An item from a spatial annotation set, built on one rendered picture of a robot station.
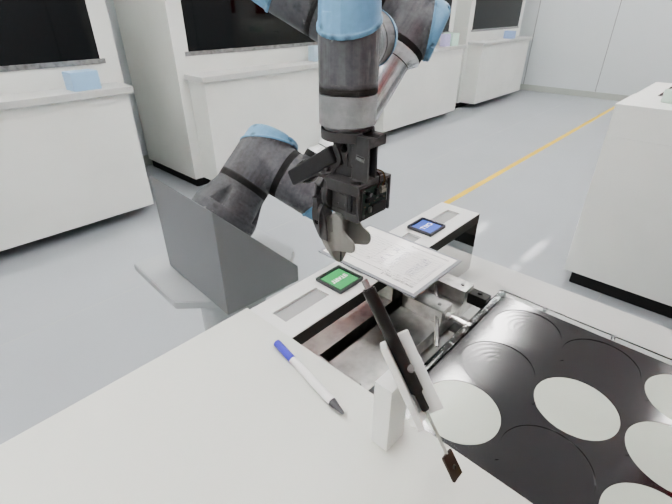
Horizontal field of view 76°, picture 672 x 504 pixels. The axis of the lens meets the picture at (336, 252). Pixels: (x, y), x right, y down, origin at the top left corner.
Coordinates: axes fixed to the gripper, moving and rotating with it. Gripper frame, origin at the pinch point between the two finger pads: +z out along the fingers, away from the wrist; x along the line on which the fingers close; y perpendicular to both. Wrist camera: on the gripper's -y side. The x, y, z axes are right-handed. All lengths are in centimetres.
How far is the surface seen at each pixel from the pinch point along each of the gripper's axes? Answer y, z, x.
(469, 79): -269, 60, 574
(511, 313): 22.7, 11.3, 19.4
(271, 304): -2.5, 5.2, -11.6
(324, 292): 1.1, 5.3, -3.8
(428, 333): 14.1, 13.2, 7.4
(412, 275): 8.8, 4.9, 9.2
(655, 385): 43.8, 11.2, 17.3
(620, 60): -130, 42, 796
